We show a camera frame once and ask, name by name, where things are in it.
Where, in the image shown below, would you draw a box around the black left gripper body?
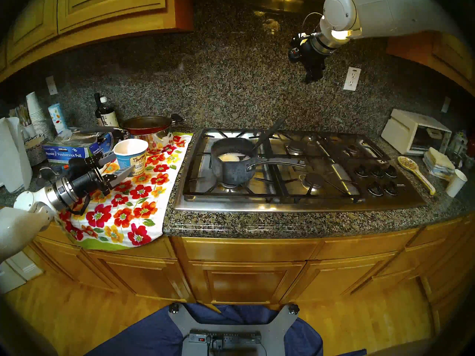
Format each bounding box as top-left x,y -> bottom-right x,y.
73,165 -> 112,201

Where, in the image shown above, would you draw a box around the white decorated ceramic jar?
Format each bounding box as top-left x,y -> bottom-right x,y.
451,131 -> 469,154

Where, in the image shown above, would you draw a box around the dark blue cloth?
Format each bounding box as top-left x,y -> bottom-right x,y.
85,303 -> 368,356

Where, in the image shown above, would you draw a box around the dark speckled saucepan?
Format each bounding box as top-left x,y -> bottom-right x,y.
210,137 -> 307,187

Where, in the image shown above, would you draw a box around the patterned round basket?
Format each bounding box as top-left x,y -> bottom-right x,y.
24,135 -> 47,167

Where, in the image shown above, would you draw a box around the blue oatmeal paper cup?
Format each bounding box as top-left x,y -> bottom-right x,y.
113,138 -> 149,177

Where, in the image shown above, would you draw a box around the grey power strip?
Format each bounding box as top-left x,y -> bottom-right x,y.
189,331 -> 262,346

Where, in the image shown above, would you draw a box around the leaf print paper cup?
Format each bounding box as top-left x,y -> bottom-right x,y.
47,103 -> 68,133

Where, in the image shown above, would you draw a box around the stainless gas stovetop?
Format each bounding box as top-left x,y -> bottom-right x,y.
174,127 -> 427,214

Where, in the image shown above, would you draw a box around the thin right wrist cable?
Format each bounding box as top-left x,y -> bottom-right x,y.
301,12 -> 323,35

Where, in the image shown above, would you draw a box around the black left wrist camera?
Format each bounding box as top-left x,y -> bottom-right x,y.
67,157 -> 98,178

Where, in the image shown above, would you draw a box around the white toaster oven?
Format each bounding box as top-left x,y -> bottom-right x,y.
381,109 -> 452,156

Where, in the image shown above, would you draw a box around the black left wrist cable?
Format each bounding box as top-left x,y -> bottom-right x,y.
71,196 -> 91,217

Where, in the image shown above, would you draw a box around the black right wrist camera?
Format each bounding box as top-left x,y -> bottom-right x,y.
289,34 -> 307,63

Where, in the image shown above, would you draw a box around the steel pan red inside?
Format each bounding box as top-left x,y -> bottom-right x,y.
76,114 -> 184,154

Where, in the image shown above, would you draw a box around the patterned ceramic spoon rest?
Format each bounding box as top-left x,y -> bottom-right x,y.
397,156 -> 436,196

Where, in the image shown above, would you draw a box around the white paper towel roll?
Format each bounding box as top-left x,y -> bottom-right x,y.
0,117 -> 33,194

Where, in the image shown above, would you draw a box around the plain white paper cup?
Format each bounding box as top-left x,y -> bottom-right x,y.
445,169 -> 468,198

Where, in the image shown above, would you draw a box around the dark bottle white cap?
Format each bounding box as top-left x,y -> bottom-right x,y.
97,96 -> 119,128

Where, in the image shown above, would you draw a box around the black cooking spoon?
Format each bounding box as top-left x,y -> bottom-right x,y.
256,117 -> 285,152

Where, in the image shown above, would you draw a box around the wooden base cabinets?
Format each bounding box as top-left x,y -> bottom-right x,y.
0,211 -> 475,326

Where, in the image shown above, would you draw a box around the folded dish cloth stack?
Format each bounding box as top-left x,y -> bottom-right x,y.
423,147 -> 456,181

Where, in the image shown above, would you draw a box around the stack of white cups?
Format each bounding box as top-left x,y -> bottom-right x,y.
25,91 -> 52,137

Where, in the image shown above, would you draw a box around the white wall outlet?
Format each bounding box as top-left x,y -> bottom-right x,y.
343,66 -> 361,92

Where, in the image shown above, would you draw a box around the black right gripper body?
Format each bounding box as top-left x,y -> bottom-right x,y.
301,41 -> 327,67

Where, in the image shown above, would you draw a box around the floral kitchen towel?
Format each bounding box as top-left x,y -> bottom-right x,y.
56,132 -> 193,251

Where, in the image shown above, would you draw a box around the blue foil sheet box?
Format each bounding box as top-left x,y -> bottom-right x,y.
43,131 -> 115,165

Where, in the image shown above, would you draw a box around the wooden wall cabinet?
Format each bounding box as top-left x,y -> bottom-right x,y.
386,29 -> 475,96
0,0 -> 193,81

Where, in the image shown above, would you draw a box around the black round lid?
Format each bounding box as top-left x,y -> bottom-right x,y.
37,166 -> 65,187

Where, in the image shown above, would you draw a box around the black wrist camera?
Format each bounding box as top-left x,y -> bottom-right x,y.
67,157 -> 98,178
289,34 -> 307,63

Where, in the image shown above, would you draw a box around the bundle of wooden utensils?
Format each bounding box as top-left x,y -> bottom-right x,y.
15,104 -> 32,126

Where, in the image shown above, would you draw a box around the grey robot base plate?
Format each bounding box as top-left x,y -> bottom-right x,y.
169,303 -> 300,356

